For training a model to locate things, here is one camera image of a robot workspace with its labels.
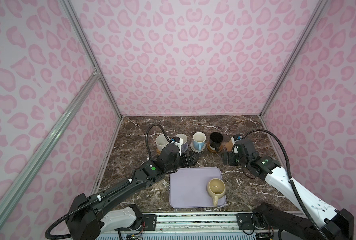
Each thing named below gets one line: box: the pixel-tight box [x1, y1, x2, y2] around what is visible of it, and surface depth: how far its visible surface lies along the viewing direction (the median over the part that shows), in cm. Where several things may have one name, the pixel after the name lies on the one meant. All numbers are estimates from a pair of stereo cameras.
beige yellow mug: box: [207, 178, 226, 207], surface depth 77 cm
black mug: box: [209, 132, 224, 152], surface depth 95 cm
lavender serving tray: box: [169, 167, 227, 209], surface depth 84 cm
